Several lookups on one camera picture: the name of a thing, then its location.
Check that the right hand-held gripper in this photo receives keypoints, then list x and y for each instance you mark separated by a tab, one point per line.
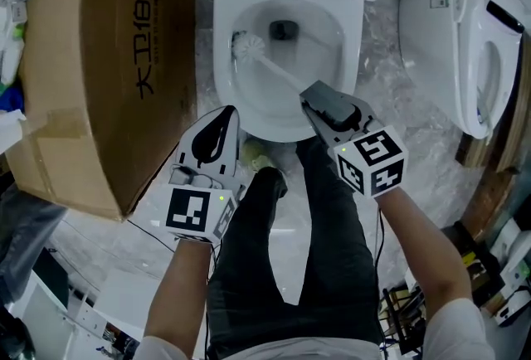
373	159

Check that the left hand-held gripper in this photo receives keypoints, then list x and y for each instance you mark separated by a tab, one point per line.
186	213

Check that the white toilet with raised lid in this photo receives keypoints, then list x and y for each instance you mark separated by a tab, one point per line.
352	39

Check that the white toilet brush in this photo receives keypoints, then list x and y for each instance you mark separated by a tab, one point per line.
249	47

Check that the person's right forearm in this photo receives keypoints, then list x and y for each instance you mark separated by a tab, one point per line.
419	250

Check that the person's left forearm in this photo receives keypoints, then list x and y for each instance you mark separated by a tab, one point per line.
178	288

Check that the white smart toilet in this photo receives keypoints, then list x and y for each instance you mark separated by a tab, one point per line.
427	59

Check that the white toilet paper roll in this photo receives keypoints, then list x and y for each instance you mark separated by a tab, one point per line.
11	130

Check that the person's left shoe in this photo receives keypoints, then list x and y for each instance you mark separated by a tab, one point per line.
255	153

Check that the white flat box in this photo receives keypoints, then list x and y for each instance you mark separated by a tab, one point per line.
128	296

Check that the person's dark trousers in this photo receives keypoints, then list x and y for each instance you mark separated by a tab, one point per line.
332	246

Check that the white plastic rack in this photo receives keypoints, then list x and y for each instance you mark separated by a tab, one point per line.
54	321

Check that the large cardboard box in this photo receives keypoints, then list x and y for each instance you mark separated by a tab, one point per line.
103	59

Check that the blue cloth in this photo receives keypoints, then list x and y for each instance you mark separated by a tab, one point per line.
11	99

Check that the pile of white cleaning bottles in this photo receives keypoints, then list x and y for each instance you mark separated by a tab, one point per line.
10	47

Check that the white electronic device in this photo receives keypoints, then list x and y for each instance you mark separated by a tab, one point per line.
514	279

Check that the person's white shirt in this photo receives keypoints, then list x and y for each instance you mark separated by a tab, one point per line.
456	329

